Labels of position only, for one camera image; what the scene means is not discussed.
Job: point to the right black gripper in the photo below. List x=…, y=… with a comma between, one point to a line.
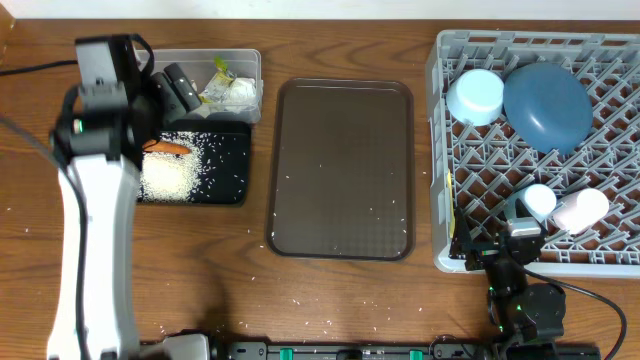
x=482, y=254

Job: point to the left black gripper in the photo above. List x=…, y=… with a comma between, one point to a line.
x=163, y=93

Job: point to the silver green snack wrapper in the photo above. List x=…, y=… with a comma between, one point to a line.
x=220, y=84

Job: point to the light blue plastic cup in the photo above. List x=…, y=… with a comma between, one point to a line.
x=539, y=198

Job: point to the orange carrot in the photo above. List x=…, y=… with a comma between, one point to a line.
x=165, y=147

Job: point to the white tissue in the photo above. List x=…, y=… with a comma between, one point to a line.
x=240, y=97

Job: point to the pink plastic cup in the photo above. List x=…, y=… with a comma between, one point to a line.
x=580, y=210

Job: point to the white rice pile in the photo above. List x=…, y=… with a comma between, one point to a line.
x=170, y=172

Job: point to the light blue bowl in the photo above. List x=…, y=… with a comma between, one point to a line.
x=476, y=97

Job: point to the dark blue plate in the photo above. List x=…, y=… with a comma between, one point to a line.
x=547, y=107

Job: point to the yellow plastic spoon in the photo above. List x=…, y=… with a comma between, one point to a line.
x=450, y=193

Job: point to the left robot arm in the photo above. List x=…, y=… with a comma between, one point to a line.
x=98, y=143

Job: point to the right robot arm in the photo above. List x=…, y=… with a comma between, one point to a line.
x=531, y=312

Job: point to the grey dishwasher rack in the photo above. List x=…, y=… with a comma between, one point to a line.
x=489, y=163

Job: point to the clear plastic bin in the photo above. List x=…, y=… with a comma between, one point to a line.
x=199, y=67

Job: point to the black rectangular tray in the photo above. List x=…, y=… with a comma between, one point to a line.
x=225, y=165

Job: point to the brown serving tray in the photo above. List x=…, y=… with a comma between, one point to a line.
x=342, y=176

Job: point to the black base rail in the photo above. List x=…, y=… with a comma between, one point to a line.
x=197, y=347

